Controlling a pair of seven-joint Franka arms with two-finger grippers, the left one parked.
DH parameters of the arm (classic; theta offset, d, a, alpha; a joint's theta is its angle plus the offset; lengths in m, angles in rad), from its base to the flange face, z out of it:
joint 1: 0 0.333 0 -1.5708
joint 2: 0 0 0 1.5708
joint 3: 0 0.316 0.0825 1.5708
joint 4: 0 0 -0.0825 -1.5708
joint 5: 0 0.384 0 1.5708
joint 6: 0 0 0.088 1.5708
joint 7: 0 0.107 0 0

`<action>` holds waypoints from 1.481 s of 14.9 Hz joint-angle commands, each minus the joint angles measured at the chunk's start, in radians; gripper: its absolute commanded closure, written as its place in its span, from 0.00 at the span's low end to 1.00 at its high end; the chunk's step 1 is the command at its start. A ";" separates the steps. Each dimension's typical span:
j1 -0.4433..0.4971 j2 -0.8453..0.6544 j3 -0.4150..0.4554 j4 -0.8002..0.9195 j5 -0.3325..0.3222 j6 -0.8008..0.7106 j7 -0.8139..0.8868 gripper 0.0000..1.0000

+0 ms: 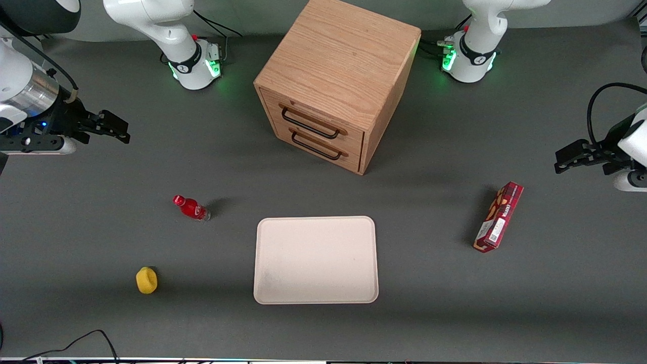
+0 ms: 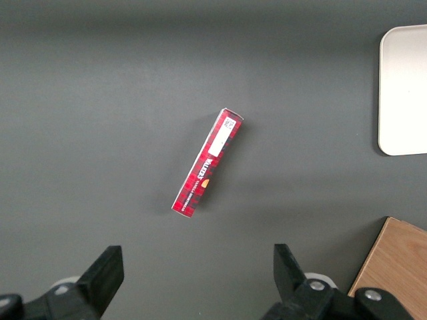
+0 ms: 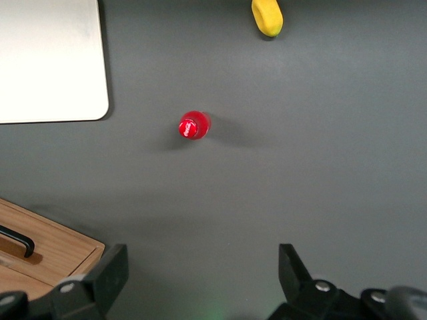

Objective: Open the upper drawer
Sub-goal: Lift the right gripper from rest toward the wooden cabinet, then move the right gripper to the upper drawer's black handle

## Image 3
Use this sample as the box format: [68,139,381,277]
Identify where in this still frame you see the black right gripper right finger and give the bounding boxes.
[278,243,344,320]

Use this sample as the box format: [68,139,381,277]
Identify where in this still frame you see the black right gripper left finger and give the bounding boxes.
[49,243,129,320]

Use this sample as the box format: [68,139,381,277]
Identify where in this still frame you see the light wooden drawer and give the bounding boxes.
[0,202,98,287]
[0,265,54,300]

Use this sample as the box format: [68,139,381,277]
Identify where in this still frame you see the wooden board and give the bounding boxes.
[0,198,106,300]

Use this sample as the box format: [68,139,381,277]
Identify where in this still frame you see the red Coca-Cola bottle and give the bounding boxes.
[178,111,211,141]

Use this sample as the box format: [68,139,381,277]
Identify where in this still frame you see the white rectangular tray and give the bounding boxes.
[0,0,110,125]

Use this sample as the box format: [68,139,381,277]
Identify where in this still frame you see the yellow toy banana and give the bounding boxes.
[251,0,284,37]

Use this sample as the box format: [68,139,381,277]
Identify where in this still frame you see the black drawer handle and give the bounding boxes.
[0,225,36,259]

